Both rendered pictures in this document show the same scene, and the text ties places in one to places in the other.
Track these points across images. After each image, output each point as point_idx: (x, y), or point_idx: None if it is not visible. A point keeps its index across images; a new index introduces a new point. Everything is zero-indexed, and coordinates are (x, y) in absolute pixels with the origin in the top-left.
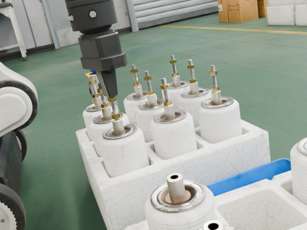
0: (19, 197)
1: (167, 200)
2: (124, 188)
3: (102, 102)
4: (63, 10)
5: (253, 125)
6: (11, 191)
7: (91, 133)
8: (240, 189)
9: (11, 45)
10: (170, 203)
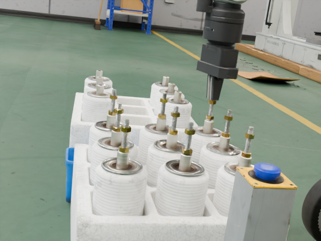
0: (313, 203)
1: (181, 101)
2: None
3: (238, 164)
4: None
5: (76, 150)
6: (317, 192)
7: None
8: (135, 126)
9: None
10: (181, 100)
